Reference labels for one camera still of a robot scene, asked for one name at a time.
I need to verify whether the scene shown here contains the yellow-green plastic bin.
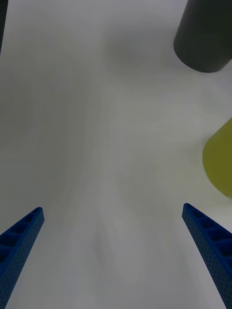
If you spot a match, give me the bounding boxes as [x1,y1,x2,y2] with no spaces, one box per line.
[202,117,232,199]

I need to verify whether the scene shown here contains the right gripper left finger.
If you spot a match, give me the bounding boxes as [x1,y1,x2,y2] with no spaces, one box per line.
[0,207,45,309]

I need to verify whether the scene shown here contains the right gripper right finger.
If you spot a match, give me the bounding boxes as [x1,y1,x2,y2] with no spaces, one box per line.
[182,203,232,309]

